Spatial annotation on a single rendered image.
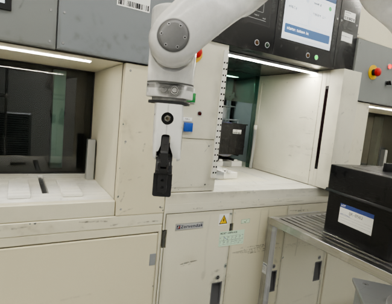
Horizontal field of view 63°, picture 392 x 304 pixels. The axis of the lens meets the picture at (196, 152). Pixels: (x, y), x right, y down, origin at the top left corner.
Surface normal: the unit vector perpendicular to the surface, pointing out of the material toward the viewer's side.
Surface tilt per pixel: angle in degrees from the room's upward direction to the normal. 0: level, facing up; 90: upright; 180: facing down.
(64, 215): 90
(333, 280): 90
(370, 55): 90
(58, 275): 90
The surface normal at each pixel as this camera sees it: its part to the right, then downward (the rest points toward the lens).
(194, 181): 0.48, 0.14
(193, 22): 0.14, 0.17
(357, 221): -0.93, -0.05
